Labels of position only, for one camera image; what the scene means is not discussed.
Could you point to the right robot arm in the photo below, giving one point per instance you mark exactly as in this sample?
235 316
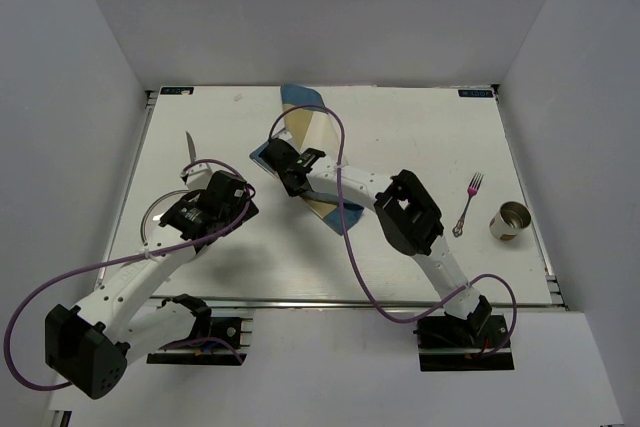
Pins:
409 218

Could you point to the white plate with red characters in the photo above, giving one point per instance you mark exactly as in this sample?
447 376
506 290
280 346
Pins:
151 217

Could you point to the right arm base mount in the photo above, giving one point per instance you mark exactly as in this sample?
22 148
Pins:
444 346

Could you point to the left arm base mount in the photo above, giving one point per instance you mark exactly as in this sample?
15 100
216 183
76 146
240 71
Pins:
227 345

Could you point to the left corner table sticker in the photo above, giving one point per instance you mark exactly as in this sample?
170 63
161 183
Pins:
176 90

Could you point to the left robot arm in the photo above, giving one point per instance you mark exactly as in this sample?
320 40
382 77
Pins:
92 343

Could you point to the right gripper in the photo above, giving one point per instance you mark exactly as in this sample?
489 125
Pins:
292 191

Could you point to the right corner table sticker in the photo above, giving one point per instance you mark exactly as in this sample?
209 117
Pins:
475 93

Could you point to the pink iridescent fork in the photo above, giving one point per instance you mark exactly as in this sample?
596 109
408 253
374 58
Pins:
471 191

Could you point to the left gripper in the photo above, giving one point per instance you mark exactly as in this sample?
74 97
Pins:
244 210

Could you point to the metal tin cup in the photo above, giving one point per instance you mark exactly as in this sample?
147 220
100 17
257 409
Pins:
510 220

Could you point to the corner table sticker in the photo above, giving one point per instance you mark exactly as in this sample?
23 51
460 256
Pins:
475 93
176 90

